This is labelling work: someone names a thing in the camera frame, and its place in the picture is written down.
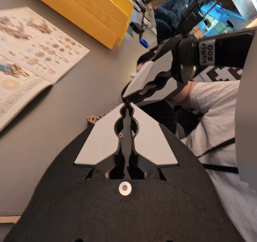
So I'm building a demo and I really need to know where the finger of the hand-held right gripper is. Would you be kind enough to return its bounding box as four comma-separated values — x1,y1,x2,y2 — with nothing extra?
122,50,174,99
138,77,178,104

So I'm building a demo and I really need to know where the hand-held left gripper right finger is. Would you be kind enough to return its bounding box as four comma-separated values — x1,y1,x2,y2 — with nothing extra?
129,102,179,180

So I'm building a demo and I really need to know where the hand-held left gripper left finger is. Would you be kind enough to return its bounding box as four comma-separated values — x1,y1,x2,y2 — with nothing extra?
74,103,127,180

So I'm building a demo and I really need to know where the small wooden gear assembly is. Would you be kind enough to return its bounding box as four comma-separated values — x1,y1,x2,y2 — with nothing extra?
87,113,106,125

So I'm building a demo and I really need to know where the person's right forearm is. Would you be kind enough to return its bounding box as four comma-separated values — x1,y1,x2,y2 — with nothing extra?
171,81,199,108

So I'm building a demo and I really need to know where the laser-cut wooden parts sheet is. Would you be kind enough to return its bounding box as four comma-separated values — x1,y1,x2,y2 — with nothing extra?
0,216,22,224

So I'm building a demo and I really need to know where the black quilted pad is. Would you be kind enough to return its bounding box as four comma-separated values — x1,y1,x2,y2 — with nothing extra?
144,100,177,134

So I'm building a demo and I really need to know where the framed marker sign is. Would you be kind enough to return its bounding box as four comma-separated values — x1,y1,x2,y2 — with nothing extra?
192,66,245,83

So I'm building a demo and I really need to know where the yellow plastic bin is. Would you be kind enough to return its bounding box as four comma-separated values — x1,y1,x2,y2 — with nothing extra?
19,0,134,50

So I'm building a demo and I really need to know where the open instruction booklet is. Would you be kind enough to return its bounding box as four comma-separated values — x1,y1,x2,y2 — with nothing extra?
0,7,91,132

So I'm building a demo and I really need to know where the black lanyard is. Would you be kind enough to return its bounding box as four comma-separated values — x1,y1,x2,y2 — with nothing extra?
197,138,240,174

